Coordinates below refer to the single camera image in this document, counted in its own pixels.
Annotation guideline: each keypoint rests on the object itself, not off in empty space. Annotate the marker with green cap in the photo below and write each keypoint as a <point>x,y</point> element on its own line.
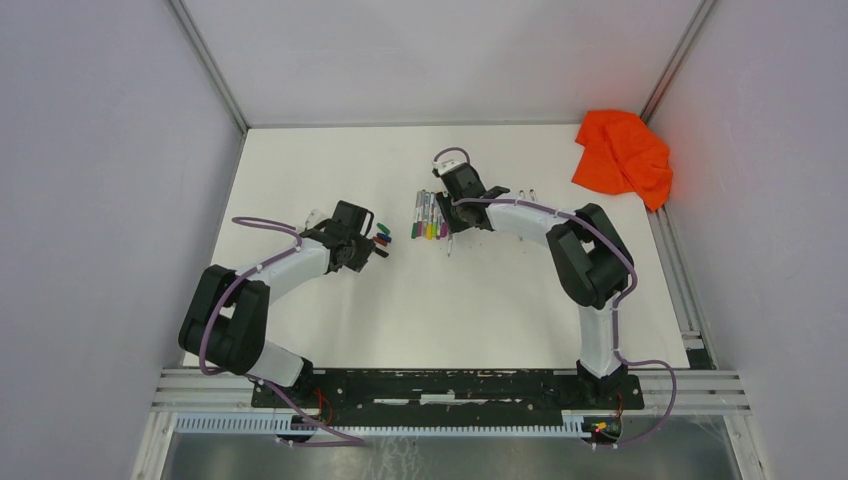
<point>415,232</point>

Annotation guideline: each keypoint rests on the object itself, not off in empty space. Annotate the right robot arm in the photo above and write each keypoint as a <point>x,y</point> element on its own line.
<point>592,263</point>

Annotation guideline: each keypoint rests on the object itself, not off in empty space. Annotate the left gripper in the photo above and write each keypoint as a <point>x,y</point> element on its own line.
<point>365,246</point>

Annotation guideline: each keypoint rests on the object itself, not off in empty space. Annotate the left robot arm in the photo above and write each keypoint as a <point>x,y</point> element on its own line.
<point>226,322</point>

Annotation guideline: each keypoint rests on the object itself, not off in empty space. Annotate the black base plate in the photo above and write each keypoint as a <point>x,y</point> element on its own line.
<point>458,398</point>

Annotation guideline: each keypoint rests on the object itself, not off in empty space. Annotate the aluminium frame rail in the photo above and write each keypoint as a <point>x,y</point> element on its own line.
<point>645,392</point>

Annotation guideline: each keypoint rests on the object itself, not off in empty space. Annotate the orange cloth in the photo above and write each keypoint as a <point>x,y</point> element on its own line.
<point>622,155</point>

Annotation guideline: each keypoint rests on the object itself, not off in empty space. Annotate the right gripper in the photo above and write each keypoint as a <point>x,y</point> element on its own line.
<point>444,200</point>

